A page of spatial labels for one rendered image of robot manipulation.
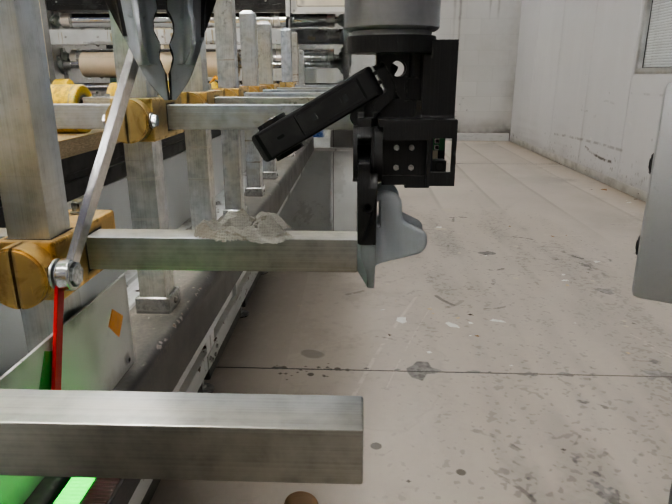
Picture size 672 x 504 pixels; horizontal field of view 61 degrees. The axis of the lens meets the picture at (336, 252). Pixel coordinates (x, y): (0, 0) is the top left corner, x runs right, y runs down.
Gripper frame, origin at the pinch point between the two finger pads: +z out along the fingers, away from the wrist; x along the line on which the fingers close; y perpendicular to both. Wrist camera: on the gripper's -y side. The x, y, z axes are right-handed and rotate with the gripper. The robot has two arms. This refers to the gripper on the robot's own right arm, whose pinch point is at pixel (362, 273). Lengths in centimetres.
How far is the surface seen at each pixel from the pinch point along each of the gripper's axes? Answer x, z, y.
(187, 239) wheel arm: -1.5, -3.5, -15.3
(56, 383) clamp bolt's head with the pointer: -10.1, 5.8, -23.9
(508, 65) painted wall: 878, -28, 229
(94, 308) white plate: -1.4, 3.1, -24.4
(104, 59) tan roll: 251, -24, -128
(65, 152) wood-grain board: 39, -6, -46
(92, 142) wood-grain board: 48, -6, -46
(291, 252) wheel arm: -1.5, -2.4, -6.2
